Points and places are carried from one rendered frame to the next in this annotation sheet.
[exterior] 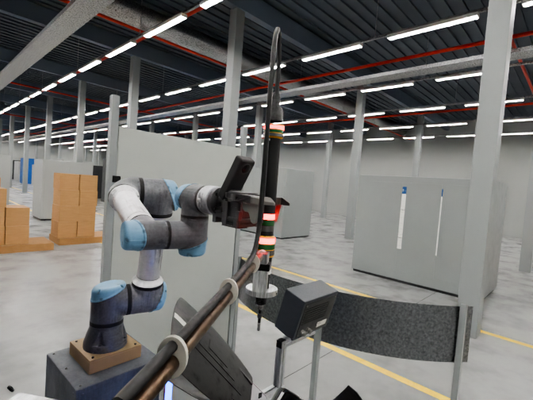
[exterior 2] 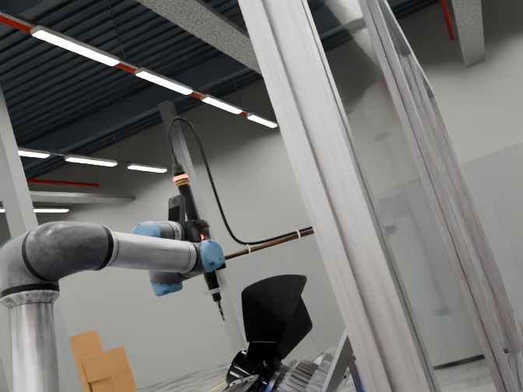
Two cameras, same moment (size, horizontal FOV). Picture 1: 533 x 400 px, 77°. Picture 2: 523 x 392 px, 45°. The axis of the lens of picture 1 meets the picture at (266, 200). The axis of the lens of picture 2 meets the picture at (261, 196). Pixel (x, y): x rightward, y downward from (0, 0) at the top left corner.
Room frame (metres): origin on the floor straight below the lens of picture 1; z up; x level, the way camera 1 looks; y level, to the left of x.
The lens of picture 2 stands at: (1.32, 1.81, 1.43)
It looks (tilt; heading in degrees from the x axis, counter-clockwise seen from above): 8 degrees up; 245
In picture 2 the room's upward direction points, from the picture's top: 18 degrees counter-clockwise
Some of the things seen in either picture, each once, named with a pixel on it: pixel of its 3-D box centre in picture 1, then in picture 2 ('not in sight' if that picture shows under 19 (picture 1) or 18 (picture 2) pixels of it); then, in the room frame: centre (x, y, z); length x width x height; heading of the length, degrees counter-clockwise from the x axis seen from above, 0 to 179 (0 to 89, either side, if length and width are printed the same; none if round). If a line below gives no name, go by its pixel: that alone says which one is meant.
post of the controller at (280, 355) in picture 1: (279, 363); not in sight; (1.36, -0.11, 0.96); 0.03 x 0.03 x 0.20; 47
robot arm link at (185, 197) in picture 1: (195, 199); (152, 236); (0.91, 0.19, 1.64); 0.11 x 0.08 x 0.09; 47
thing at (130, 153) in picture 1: (181, 251); not in sight; (2.66, 0.65, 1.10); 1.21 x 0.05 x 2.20; 137
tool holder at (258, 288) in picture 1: (262, 271); (213, 276); (0.72, 0.00, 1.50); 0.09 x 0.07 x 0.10; 171
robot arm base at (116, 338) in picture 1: (105, 331); not in sight; (1.23, 0.56, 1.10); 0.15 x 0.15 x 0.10
